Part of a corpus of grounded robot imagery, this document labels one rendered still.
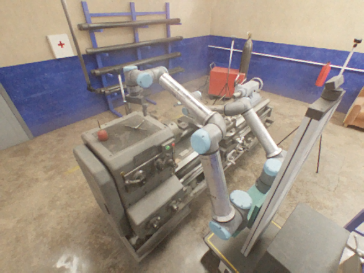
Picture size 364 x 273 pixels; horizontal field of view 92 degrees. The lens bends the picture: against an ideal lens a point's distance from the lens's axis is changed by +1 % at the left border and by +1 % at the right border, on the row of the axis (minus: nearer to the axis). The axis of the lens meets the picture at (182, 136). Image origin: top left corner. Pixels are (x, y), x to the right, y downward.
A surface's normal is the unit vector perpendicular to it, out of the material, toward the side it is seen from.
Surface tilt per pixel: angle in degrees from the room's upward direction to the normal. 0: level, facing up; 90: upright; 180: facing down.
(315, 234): 0
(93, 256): 0
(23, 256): 0
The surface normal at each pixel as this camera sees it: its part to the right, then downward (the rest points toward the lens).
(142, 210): 0.38, -0.46
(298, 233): 0.00, -0.81
